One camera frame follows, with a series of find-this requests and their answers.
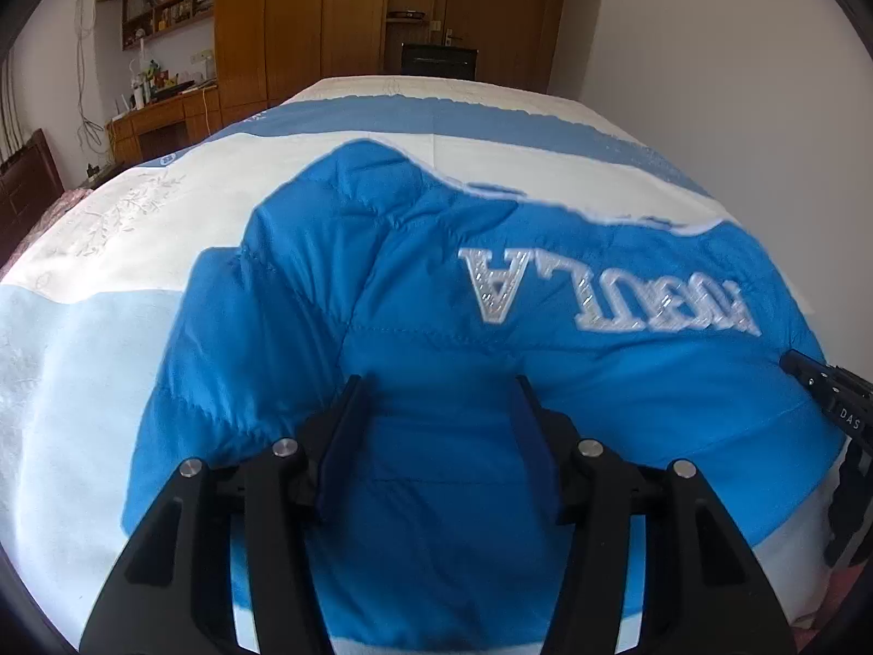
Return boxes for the wooden wall shelf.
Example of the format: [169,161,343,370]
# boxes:
[121,0,218,53]

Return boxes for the blue white printed bedspread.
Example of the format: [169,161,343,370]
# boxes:
[0,75,873,655]

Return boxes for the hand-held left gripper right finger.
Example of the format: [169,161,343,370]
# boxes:
[511,374,796,655]

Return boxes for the blue quilted jacket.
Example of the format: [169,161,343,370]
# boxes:
[121,140,847,635]

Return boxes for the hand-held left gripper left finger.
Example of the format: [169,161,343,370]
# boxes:
[78,374,373,655]

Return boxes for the wooden desk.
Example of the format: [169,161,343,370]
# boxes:
[107,85,223,166]

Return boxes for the black suitcase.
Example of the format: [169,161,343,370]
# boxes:
[401,43,479,81]

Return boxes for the wooden wardrobe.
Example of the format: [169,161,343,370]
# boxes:
[214,0,394,125]

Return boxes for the hanging wall cables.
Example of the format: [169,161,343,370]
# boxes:
[68,0,114,171]

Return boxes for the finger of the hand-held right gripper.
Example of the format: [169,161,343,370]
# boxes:
[781,351,830,390]

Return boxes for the wooden door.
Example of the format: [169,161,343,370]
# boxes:
[443,0,571,94]

